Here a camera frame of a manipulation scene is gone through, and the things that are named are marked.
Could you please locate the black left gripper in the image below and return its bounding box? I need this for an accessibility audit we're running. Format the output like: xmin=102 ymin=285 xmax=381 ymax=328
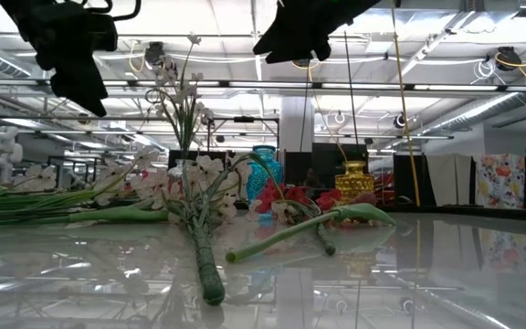
xmin=18 ymin=0 xmax=119 ymax=118

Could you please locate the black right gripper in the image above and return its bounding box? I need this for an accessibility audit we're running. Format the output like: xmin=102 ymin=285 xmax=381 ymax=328
xmin=252 ymin=0 xmax=383 ymax=65

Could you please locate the clear glass vase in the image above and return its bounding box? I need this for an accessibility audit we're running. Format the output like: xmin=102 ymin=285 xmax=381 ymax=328
xmin=167 ymin=157 xmax=199 ymax=185

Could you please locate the teal glass vase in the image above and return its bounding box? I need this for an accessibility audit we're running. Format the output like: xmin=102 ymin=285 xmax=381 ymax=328
xmin=245 ymin=144 xmax=285 ymax=205

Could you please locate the yellow glass vase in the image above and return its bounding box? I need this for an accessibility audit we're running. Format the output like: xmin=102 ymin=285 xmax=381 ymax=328
xmin=334 ymin=160 xmax=376 ymax=205

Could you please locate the black partition panel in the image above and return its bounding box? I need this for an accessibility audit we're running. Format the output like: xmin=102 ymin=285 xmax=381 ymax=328
xmin=393 ymin=153 xmax=437 ymax=207
xmin=283 ymin=142 xmax=369 ymax=202

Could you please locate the white hanging cloth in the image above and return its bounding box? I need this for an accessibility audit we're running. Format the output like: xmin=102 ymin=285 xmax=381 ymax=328
xmin=426 ymin=153 xmax=474 ymax=207

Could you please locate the floral patterned cloth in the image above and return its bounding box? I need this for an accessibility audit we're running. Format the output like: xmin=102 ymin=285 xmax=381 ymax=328
xmin=472 ymin=153 xmax=526 ymax=209

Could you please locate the hanging black cable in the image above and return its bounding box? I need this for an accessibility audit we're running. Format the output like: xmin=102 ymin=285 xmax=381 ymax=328
xmin=342 ymin=30 xmax=362 ymax=148

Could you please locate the black ceiling cable reel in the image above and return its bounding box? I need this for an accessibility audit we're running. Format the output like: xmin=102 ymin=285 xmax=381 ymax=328
xmin=494 ymin=45 xmax=522 ymax=72
xmin=143 ymin=41 xmax=167 ymax=65

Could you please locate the hanging yellow cable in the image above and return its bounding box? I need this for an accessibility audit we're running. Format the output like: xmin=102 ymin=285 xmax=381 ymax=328
xmin=389 ymin=0 xmax=422 ymax=207

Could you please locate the black aluminium rig frame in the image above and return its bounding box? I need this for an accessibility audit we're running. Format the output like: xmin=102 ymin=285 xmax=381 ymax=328
xmin=372 ymin=202 xmax=526 ymax=221

